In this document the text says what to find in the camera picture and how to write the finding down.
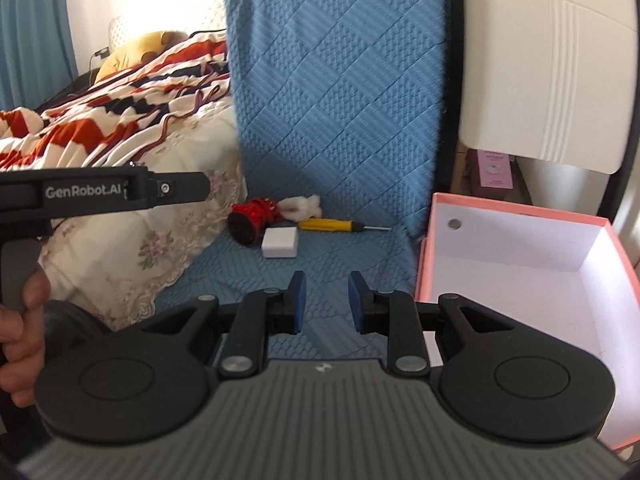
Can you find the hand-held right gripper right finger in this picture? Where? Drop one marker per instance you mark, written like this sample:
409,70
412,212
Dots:
356,305

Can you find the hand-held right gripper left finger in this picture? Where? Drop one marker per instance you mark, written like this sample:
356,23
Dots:
299,305

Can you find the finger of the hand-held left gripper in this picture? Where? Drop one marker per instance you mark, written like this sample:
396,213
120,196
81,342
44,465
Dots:
185,187

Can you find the white charger plug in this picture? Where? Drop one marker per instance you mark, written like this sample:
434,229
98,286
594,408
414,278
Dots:
279,242

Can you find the red toy figure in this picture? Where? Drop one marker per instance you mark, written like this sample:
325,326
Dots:
250,217

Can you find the white plush toy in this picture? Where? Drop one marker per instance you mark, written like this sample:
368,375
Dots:
302,206

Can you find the pink cardboard box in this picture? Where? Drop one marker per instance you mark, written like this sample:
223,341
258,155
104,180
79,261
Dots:
525,270

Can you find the person's left hand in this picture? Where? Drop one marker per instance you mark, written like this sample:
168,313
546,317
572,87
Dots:
20,350

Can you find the cream floral lace bedsheet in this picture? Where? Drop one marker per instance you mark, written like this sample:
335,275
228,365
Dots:
175,240

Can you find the striped red white blanket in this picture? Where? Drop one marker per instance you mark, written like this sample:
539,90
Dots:
100,125

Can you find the yellow pillow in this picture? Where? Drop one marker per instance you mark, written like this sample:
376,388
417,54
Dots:
135,50

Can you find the blue textured sofa cover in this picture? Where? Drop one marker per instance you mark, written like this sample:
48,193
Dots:
325,110

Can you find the blue curtain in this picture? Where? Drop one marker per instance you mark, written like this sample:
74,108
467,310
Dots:
35,25

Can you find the white quilted headboard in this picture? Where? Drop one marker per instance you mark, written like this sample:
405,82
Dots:
210,15

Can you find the small pink packet box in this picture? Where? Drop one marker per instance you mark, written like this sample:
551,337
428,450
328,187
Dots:
492,170

